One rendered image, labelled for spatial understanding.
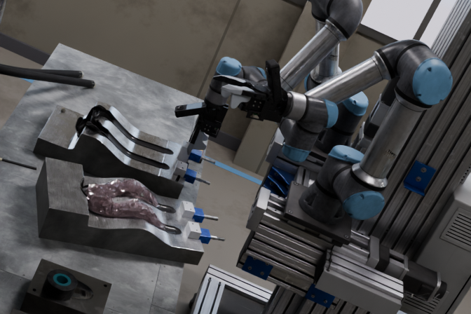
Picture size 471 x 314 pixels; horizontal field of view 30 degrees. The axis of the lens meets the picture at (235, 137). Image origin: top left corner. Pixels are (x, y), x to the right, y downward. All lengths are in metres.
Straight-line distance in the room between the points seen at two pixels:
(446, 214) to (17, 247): 1.35
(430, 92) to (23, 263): 1.21
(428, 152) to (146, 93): 1.27
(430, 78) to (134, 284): 1.01
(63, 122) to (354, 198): 1.06
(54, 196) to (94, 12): 2.68
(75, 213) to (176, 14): 2.63
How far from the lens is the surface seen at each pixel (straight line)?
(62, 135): 2.99
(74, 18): 5.21
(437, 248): 2.99
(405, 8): 4.87
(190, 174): 2.96
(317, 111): 2.40
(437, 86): 2.46
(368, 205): 2.61
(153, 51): 5.13
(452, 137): 2.86
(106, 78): 3.60
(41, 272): 2.37
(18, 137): 3.02
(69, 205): 2.58
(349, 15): 2.90
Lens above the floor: 2.34
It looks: 26 degrees down
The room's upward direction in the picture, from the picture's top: 25 degrees clockwise
